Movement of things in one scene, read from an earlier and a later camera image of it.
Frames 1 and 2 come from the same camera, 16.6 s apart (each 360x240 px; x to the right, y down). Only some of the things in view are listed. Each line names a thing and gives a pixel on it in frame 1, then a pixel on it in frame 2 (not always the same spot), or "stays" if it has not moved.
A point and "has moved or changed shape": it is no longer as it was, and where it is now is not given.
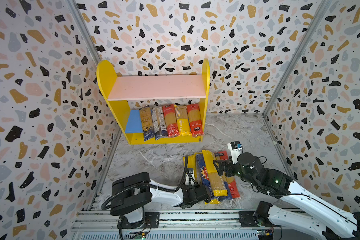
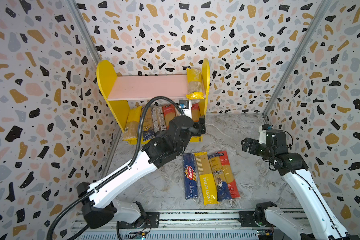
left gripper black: (197, 186) → (200, 127)
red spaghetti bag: (232, 184) stays
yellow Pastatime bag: (217, 183) → (194, 84)
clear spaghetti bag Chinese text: (147, 122) stays
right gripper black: (225, 165) → (247, 144)
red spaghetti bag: (171, 120) stays
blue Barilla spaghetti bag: (203, 175) has moved or changed shape
